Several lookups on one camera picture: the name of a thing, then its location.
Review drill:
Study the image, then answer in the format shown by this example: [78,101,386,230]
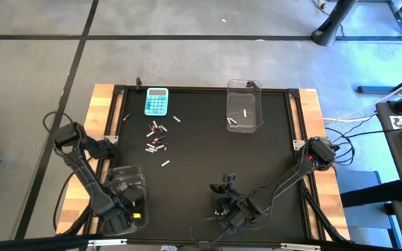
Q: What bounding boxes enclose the silver mounting plate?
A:
[87,238,128,247]
[280,243,321,251]

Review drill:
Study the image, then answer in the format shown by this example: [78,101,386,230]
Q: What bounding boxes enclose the black cable conduit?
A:
[57,205,104,238]
[300,181,345,243]

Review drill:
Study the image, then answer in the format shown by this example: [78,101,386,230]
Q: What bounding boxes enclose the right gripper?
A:
[210,173,254,229]

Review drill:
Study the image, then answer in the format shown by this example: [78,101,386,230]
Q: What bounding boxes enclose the black metal beam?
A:
[336,169,402,210]

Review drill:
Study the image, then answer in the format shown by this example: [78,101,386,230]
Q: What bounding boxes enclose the black table foot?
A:
[357,68,402,95]

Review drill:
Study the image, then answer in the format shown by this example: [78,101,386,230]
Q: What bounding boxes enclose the teal calculator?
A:
[144,86,170,117]

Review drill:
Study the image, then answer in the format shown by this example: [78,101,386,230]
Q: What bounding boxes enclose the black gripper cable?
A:
[189,216,230,247]

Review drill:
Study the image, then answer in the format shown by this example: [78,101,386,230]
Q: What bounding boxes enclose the black looped cable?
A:
[325,127,356,167]

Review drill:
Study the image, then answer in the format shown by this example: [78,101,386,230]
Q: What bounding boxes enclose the black aluminium table frame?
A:
[112,84,310,247]

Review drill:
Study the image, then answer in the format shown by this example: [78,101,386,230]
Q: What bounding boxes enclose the black overhead beam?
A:
[0,234,129,251]

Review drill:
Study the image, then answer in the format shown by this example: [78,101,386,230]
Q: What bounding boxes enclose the clear plastic bin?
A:
[226,79,265,135]
[100,165,150,237]

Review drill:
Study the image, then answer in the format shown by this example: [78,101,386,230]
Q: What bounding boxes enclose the grey side table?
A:
[375,100,402,251]

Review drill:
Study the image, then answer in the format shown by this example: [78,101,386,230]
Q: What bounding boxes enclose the yellow cable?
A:
[322,116,362,123]

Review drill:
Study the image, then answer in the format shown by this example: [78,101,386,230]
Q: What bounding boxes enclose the black stand base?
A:
[311,0,357,47]

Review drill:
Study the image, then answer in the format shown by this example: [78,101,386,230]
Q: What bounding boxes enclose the black arm base cable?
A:
[43,111,76,233]

